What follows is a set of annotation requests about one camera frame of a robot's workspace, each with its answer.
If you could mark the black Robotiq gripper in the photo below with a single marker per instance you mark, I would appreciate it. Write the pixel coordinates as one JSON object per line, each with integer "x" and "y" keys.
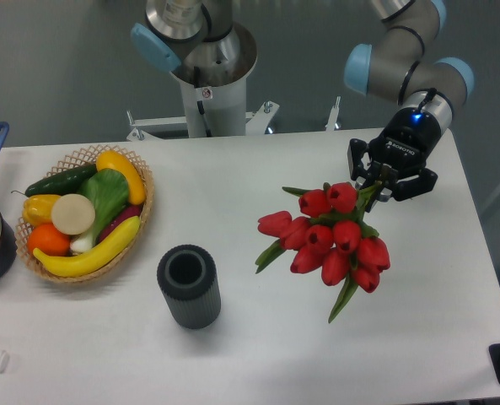
{"x": 404, "y": 145}

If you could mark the red tulip bouquet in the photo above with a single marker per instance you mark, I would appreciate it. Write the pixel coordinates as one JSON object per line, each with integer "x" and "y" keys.
{"x": 330, "y": 235}

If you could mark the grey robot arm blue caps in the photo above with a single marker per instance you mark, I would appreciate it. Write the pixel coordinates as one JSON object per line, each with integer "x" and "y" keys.
{"x": 391, "y": 70}

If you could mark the dark grey ribbed vase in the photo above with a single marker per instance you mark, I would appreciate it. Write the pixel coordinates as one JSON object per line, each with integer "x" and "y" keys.
{"x": 187, "y": 277}

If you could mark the purple eggplant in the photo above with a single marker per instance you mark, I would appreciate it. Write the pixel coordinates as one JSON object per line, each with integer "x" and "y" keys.
{"x": 126, "y": 213}

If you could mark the yellow squash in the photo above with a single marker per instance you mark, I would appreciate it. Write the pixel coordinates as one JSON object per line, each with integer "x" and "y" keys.
{"x": 111, "y": 159}

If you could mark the yellow banana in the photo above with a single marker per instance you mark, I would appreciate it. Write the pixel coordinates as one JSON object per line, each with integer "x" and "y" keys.
{"x": 94, "y": 259}

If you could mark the woven wicker basket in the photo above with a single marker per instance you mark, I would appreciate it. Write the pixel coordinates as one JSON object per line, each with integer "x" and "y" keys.
{"x": 84, "y": 156}

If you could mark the beige round disc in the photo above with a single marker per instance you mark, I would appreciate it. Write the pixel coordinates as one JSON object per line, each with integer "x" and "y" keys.
{"x": 72, "y": 214}

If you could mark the green cucumber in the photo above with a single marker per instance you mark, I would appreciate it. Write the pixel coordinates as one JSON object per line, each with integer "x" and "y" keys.
{"x": 61, "y": 183}

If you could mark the orange fruit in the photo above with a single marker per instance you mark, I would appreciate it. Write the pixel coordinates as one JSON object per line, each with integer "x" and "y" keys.
{"x": 48, "y": 239}

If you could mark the yellow bell pepper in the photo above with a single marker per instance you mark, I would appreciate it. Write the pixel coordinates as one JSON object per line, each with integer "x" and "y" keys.
{"x": 37, "y": 209}

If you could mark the white metal base frame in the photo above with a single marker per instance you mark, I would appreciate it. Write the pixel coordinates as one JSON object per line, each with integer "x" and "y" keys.
{"x": 259, "y": 122}

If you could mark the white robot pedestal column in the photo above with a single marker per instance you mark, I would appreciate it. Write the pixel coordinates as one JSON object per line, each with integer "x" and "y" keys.
{"x": 212, "y": 82}

